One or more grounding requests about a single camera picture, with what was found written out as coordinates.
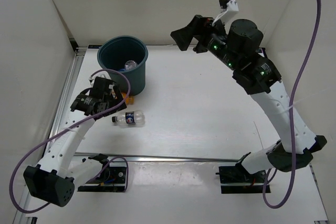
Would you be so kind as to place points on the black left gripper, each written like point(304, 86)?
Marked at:
point(117, 95)

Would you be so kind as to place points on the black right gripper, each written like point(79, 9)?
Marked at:
point(201, 27)

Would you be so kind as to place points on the orange juice bottle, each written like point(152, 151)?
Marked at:
point(129, 100)

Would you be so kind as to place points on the clear Pepsi bottle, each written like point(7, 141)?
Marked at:
point(129, 119)

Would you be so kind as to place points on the red cap clear bottle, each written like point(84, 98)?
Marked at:
point(130, 64)

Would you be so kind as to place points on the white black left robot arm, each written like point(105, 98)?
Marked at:
point(52, 179)

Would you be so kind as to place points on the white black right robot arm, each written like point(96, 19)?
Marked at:
point(259, 77)

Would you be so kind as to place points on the dark teal plastic bin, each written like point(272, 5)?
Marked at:
point(117, 51)

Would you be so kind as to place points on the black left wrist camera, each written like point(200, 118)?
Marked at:
point(103, 77)

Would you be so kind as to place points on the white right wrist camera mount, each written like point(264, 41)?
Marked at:
point(228, 8)

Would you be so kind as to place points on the aluminium table edge rail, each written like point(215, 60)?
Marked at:
point(153, 158)

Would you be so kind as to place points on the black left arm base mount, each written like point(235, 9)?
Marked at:
point(114, 177)

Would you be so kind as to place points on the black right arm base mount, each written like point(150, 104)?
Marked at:
point(232, 181)

